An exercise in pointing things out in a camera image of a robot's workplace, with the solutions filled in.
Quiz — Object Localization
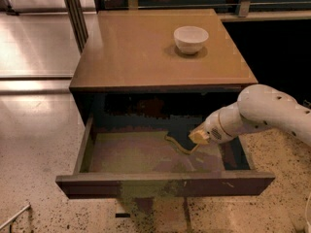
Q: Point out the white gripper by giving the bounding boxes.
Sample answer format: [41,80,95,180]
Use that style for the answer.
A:
[189,103,246,145]

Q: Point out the dark blue yellow sponge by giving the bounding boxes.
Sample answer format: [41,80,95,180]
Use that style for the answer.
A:
[164,130,198,154]

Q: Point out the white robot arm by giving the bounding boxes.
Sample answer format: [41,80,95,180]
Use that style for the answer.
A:
[189,84,311,146]

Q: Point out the open brown top drawer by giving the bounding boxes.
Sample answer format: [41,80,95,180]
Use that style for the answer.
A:
[55,112,275,199]

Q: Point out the brown cabinet with counter top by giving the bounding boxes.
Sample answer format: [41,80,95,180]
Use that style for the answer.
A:
[70,9,257,120]

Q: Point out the white ceramic bowl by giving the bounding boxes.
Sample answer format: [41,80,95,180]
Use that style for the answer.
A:
[173,26,209,54]

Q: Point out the metal bar bottom left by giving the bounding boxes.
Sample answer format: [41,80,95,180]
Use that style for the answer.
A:
[0,204,31,230]

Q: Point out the metal door frame post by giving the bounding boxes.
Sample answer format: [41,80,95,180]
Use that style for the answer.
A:
[64,0,88,52]

